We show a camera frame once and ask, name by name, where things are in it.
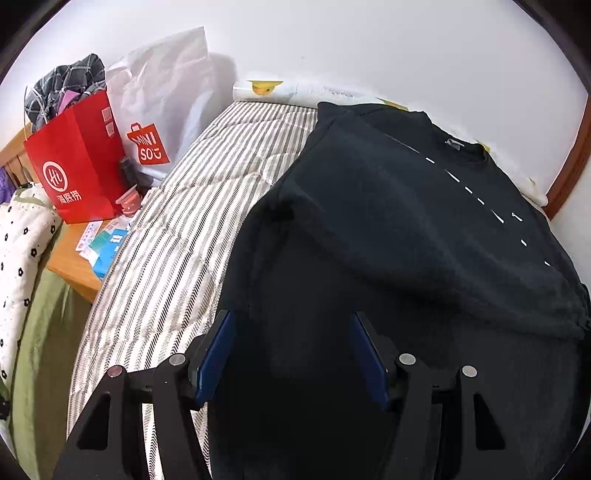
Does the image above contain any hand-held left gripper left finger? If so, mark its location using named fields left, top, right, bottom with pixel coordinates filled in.
left=53, top=310, right=237, bottom=480

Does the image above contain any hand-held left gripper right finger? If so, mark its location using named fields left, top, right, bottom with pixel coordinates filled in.
left=348, top=311, right=541, bottom=480

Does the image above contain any black t-shirt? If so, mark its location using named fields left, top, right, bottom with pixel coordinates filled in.
left=205, top=100, right=591, bottom=480

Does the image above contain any striped grey white mattress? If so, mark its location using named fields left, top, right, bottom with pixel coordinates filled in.
left=67, top=99, right=324, bottom=480

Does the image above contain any blue box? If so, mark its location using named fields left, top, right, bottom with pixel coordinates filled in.
left=90, top=228, right=131, bottom=280

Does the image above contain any wooden nightstand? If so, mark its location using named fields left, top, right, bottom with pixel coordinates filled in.
left=0, top=122, right=134, bottom=303

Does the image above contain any white printed leaflet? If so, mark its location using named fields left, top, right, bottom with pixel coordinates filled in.
left=76, top=219, right=116, bottom=254

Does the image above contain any green bed sheet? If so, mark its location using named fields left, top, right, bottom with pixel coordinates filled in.
left=9, top=222, right=93, bottom=476

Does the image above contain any clear pink container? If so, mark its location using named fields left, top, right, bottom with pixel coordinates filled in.
left=115, top=185, right=140, bottom=216

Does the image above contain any white floral blanket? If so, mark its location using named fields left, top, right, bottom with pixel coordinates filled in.
left=0, top=185, right=63, bottom=384

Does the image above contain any red paper bag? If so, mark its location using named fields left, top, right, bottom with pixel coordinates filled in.
left=23, top=90, right=127, bottom=225

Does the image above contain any white plastic shopping bag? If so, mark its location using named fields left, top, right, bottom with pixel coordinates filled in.
left=105, top=26, right=218, bottom=188

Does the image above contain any dark plaid cloth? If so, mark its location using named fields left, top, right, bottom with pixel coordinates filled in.
left=24, top=53, right=108, bottom=131

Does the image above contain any brown wooden bed frame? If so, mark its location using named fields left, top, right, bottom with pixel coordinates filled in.
left=542, top=92, right=591, bottom=220

